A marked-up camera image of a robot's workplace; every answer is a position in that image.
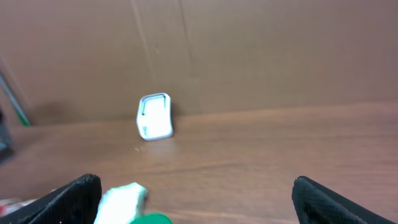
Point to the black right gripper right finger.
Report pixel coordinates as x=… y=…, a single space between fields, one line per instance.
x=316 y=204

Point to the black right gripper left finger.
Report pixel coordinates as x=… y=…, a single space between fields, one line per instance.
x=75 y=203

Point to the teal white snack packet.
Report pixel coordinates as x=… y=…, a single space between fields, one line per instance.
x=121 y=205

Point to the white brown snack bag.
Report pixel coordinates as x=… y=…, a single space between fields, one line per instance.
x=8 y=206

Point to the green lid Knorr jar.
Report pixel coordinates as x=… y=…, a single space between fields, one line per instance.
x=152 y=218

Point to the white barcode scanner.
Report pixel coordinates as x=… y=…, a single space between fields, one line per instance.
x=154 y=117

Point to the grey plastic mesh basket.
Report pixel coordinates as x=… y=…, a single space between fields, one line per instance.
x=6 y=140

